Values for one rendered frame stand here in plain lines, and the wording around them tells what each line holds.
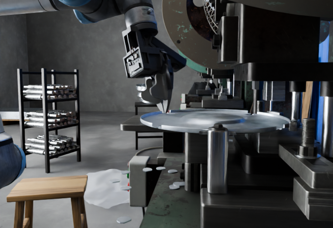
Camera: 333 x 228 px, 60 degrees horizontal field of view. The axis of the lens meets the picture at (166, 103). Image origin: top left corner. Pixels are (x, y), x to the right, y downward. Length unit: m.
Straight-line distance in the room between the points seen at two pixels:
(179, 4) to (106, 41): 5.73
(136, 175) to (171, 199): 0.31
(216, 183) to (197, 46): 1.55
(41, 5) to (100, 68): 6.94
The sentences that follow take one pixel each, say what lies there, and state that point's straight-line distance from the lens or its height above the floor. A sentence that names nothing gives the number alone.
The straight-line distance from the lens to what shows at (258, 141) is 0.53.
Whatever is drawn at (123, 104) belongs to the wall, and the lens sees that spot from 7.46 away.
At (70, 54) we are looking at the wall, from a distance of 7.92.
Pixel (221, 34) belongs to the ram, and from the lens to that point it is 0.54.
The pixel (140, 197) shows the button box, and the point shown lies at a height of 0.52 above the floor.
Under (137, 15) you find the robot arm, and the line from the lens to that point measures 0.71.
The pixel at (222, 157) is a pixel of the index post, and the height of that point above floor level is 0.76.
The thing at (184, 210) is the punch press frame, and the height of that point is 0.65.
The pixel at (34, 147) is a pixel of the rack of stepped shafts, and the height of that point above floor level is 0.20.
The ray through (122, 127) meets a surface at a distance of 0.54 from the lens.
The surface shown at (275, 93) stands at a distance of 0.58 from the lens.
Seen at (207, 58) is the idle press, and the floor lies 0.99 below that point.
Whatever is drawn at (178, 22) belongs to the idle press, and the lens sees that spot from 1.94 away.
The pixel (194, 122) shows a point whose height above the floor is 0.78.
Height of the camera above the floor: 0.87
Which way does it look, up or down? 5 degrees down
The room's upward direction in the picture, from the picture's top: straight up
